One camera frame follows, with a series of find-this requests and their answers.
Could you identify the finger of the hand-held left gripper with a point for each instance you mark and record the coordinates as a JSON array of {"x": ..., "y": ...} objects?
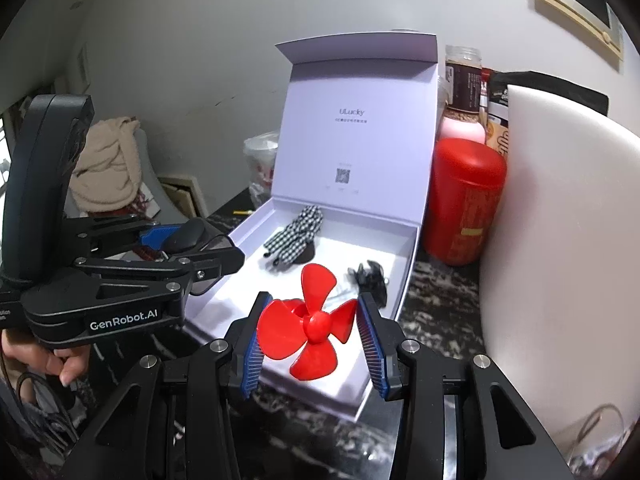
[
  {"x": 225, "y": 262},
  {"x": 155, "y": 236}
]

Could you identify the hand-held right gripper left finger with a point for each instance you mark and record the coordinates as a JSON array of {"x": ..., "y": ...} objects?
[{"x": 252, "y": 355}]

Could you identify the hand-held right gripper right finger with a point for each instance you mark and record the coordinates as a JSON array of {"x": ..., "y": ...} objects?
[{"x": 375, "y": 350}]

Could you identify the small black hair clip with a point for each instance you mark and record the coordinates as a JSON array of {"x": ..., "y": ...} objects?
[{"x": 367, "y": 277}]

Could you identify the black round object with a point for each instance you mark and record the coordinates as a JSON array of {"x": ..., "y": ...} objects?
[{"x": 306, "y": 255}]

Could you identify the white hinged gift box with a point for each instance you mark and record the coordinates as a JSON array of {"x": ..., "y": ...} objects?
[{"x": 360, "y": 150}]

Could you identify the person's left hand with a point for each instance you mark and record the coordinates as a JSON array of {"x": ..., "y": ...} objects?
[{"x": 35, "y": 355}]

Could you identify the red plaid scarf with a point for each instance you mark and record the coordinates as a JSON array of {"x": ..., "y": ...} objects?
[{"x": 142, "y": 205}]

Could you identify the beige knitted cloth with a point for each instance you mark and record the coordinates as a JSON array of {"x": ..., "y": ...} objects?
[{"x": 107, "y": 165}]

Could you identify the clear plastic cup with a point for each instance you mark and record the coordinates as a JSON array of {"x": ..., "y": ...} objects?
[{"x": 262, "y": 160}]

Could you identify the red plastic canister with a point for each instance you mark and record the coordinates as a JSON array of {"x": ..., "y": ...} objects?
[{"x": 465, "y": 200}]

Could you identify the white foam board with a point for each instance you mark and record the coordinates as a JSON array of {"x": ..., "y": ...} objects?
[{"x": 560, "y": 235}]

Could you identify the pink bottle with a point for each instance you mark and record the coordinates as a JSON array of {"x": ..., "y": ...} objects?
[{"x": 462, "y": 130}]

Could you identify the clear glass cup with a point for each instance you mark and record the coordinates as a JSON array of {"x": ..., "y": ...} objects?
[{"x": 600, "y": 440}]

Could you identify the clear jar with brown label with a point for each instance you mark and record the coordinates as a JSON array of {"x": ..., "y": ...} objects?
[{"x": 465, "y": 85}]

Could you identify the black printed snack bag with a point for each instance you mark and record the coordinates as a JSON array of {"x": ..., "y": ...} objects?
[{"x": 500, "y": 95}]

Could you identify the wooden picture frame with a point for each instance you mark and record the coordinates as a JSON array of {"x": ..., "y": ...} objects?
[{"x": 192, "y": 195}]

